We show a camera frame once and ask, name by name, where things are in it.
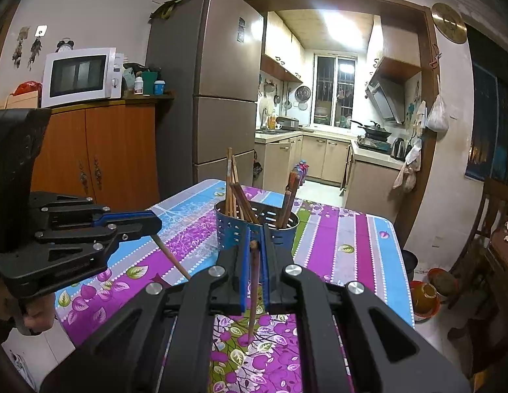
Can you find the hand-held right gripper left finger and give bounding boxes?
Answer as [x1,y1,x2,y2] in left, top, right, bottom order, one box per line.
[39,226,255,393]

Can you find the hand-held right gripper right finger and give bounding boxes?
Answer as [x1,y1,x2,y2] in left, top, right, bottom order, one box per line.
[261,227,471,393]

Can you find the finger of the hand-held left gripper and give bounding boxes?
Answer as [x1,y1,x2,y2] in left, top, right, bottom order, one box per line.
[0,213,162,297]
[31,192,156,222]

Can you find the brown wooden chopstick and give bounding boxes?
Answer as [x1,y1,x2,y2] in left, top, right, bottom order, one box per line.
[248,241,261,342]
[153,233,191,281]

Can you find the blue perforated utensil holder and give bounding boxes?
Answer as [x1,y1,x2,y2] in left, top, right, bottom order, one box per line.
[214,200,300,254]

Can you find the bundle of chopsticks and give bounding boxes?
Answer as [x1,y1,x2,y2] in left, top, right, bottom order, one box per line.
[225,147,300,230]

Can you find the person's left hand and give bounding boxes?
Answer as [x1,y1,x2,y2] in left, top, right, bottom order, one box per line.
[0,295,57,336]

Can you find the red bag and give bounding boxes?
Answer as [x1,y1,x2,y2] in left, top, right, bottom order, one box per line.
[13,81,43,97]

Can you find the orange wooden cabinet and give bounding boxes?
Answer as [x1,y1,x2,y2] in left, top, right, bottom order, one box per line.
[0,97,175,215]

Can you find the white microwave oven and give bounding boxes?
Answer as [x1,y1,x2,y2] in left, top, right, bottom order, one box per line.
[41,47,124,109]

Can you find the floral striped tablecloth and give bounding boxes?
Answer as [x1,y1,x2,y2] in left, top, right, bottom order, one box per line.
[55,178,415,393]

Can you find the hanging dreamcatcher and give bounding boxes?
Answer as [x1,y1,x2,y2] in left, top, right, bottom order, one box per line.
[28,26,48,70]

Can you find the black bin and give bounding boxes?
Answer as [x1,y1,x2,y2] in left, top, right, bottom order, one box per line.
[401,250,418,283]

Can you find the beige kitchen base cabinets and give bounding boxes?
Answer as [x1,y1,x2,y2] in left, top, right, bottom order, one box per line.
[254,129,402,214]

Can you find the green cup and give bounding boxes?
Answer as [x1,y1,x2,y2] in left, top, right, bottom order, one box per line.
[141,71,158,95]

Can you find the yellow basin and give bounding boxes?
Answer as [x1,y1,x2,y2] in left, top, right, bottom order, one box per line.
[409,280,441,322]

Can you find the grey refrigerator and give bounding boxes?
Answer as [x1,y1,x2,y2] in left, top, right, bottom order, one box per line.
[145,0,265,205]

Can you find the red basin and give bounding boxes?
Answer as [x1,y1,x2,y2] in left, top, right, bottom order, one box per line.
[426,268,459,295]

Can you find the gas stove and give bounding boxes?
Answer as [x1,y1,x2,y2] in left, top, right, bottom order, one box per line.
[356,136,391,152]

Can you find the hanging cloth bags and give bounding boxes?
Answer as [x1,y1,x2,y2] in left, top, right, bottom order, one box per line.
[393,139,422,191]

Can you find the electric kettle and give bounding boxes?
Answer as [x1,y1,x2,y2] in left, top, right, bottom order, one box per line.
[391,136,407,161]

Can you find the black wok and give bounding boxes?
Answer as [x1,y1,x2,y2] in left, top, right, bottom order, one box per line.
[351,120,391,138]

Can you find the kitchen window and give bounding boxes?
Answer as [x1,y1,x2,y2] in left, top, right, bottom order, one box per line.
[313,54,357,127]

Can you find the wooden chair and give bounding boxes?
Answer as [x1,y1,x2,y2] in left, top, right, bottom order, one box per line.
[446,178,508,338]

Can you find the range hood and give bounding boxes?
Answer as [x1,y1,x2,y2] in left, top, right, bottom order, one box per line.
[365,80,406,125]

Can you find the white hanging plastic bag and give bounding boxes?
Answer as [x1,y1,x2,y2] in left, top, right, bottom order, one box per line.
[426,94,450,132]

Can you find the dark window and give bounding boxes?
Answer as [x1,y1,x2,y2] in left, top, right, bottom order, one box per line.
[464,25,508,183]

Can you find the beige kitchen wall cabinets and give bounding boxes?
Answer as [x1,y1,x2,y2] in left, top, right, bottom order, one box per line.
[262,11,306,84]

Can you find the gold wall clock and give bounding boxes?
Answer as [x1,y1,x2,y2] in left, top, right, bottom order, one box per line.
[431,2,468,44]

